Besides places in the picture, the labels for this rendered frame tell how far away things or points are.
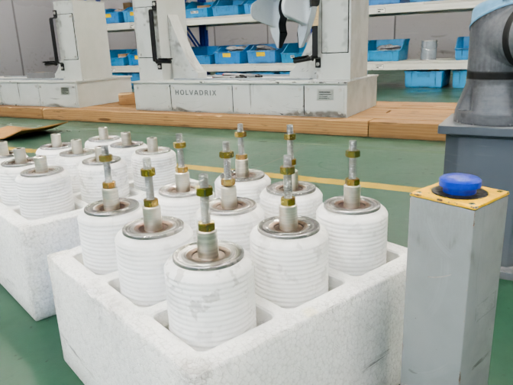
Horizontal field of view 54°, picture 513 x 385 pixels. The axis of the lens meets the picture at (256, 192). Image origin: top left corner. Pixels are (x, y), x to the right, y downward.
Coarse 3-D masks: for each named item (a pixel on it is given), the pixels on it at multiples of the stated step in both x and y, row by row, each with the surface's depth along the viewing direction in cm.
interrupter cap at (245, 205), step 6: (216, 198) 72; (240, 198) 72; (246, 198) 72; (210, 204) 70; (216, 204) 70; (240, 204) 70; (246, 204) 70; (252, 204) 69; (210, 210) 67; (216, 210) 67; (222, 210) 67; (228, 210) 67; (234, 210) 67; (240, 210) 67; (246, 210) 67; (252, 210) 67
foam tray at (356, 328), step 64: (64, 256) 73; (64, 320) 74; (128, 320) 55; (256, 320) 58; (320, 320) 56; (384, 320) 64; (128, 384) 58; (192, 384) 46; (256, 384) 51; (320, 384) 58; (384, 384) 68
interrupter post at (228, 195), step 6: (222, 186) 68; (234, 186) 68; (222, 192) 68; (228, 192) 68; (234, 192) 68; (222, 198) 68; (228, 198) 68; (234, 198) 68; (222, 204) 69; (228, 204) 68; (234, 204) 69
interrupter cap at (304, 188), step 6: (270, 186) 78; (276, 186) 78; (282, 186) 78; (300, 186) 78; (306, 186) 77; (312, 186) 77; (270, 192) 75; (276, 192) 74; (282, 192) 74; (294, 192) 74; (300, 192) 73; (306, 192) 74
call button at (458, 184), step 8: (440, 176) 51; (448, 176) 51; (456, 176) 50; (464, 176) 50; (472, 176) 50; (440, 184) 50; (448, 184) 49; (456, 184) 49; (464, 184) 49; (472, 184) 49; (480, 184) 49; (448, 192) 50; (456, 192) 49; (464, 192) 49; (472, 192) 49
